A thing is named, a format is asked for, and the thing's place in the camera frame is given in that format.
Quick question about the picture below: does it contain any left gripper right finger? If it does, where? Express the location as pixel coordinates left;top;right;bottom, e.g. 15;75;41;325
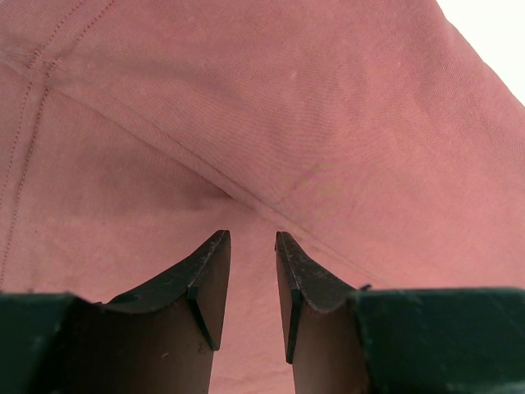
275;231;372;394

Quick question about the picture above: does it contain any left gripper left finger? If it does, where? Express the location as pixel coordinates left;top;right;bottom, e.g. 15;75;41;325
24;229;231;394

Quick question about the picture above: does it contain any red t shirt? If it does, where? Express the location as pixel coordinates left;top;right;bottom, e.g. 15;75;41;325
1;1;524;393

